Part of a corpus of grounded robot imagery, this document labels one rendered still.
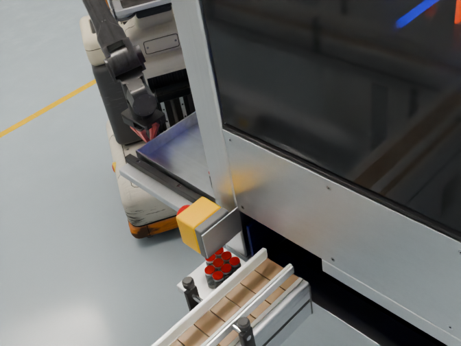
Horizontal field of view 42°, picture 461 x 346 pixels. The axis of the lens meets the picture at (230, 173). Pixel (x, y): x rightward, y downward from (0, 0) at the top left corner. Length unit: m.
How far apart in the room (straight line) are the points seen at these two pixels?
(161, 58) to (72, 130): 1.38
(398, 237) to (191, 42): 0.42
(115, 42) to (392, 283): 0.81
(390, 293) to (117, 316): 1.55
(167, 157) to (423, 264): 0.82
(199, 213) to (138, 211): 1.32
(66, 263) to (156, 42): 1.04
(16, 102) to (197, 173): 2.54
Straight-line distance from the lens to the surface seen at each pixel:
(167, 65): 2.11
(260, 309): 1.06
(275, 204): 1.00
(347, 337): 1.13
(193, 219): 1.09
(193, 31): 0.92
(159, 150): 1.52
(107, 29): 1.39
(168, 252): 2.49
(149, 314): 2.31
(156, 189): 1.41
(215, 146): 1.03
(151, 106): 1.36
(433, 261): 0.84
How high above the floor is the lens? 1.77
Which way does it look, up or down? 39 degrees down
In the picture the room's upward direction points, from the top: 11 degrees counter-clockwise
